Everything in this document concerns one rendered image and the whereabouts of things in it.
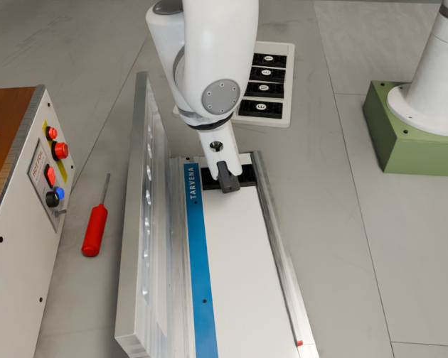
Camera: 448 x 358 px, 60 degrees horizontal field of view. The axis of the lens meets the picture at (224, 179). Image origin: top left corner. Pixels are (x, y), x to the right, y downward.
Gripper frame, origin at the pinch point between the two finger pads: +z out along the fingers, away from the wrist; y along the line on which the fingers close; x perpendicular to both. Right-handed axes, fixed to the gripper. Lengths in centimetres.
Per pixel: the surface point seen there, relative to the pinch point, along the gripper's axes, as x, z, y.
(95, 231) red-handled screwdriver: 22.7, -2.6, -6.7
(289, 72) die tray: -20.4, 8.1, 42.5
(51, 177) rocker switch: 26.1, -12.0, -2.3
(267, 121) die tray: -10.6, 6.1, 21.8
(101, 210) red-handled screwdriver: 22.3, -2.5, -2.2
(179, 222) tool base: 9.5, 0.6, -6.2
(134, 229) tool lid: 9.3, -18.8, -22.1
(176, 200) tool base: 10.0, 0.7, -0.9
